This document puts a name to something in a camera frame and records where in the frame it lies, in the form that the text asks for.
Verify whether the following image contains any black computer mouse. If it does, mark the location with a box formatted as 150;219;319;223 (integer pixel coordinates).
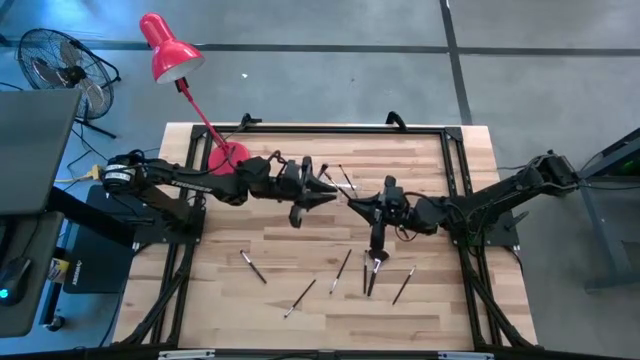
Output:
0;256;32;307

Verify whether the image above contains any silver table bracket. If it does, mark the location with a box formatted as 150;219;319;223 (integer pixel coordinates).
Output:
157;349;217;360
437;351;496;360

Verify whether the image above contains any black desk support beam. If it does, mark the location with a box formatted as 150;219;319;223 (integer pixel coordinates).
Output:
47;185;139;247

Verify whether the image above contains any small yellow labelled box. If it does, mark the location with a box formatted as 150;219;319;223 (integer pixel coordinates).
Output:
47;257;71;285

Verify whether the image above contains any large fluffy powder brush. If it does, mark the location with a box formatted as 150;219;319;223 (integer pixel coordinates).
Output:
367;255;389;297

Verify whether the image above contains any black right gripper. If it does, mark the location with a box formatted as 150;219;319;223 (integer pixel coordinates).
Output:
348;174;416;262

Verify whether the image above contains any black aluminium table frame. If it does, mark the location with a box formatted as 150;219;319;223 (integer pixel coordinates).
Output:
112;123;540;351

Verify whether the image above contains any black floor cable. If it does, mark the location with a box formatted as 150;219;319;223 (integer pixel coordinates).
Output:
64;119;161;174

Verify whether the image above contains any red desk lamp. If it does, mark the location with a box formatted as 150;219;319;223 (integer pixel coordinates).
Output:
138;12;253;177

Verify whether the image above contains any grey metal cart frame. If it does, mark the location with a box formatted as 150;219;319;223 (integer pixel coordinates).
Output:
551;127;640;294

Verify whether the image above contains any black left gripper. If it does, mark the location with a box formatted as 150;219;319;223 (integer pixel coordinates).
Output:
273;155;339;229

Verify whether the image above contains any pen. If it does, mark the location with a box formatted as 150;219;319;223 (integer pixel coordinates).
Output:
283;278;317;319
239;249;268;285

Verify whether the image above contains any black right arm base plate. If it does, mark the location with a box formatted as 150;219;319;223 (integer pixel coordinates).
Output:
448;207;521;250

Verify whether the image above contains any black Husky case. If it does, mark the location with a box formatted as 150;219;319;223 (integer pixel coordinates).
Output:
63;184;137;295

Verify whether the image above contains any clear acrylic organizer box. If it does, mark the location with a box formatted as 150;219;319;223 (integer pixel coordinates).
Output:
305;164;362;202

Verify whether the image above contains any black spoolie mascara wand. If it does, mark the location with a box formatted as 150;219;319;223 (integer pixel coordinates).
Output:
323;171;354;200

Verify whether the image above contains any grey desktop panel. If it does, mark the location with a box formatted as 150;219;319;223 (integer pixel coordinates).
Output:
0;88;82;216

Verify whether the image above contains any black floor fan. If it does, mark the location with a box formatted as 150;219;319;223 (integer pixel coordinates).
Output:
17;27;122;140

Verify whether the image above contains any dark grey desk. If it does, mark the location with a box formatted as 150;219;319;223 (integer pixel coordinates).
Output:
0;210;65;339

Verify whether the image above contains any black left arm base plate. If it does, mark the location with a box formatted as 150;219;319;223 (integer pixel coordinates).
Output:
132;204;207;246

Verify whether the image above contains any yellow power plug cord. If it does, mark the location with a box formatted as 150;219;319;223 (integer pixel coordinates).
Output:
53;164;105;184

